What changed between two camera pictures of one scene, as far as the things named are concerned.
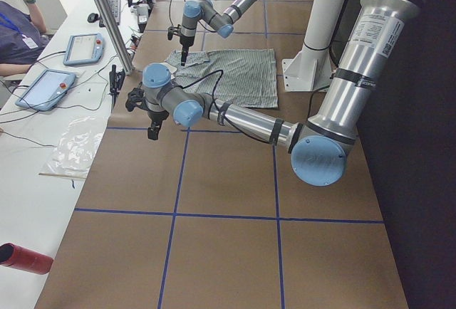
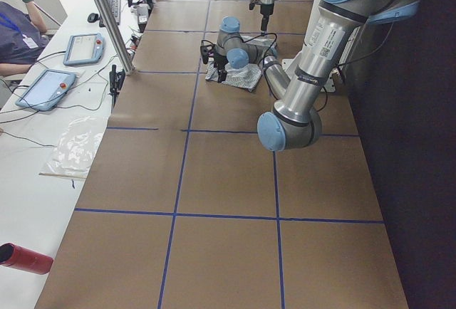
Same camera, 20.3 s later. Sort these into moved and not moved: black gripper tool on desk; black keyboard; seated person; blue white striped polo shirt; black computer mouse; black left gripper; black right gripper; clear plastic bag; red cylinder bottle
Moved: black right gripper; black left gripper; blue white striped polo shirt
Not moved: black gripper tool on desk; black keyboard; black computer mouse; clear plastic bag; red cylinder bottle; seated person
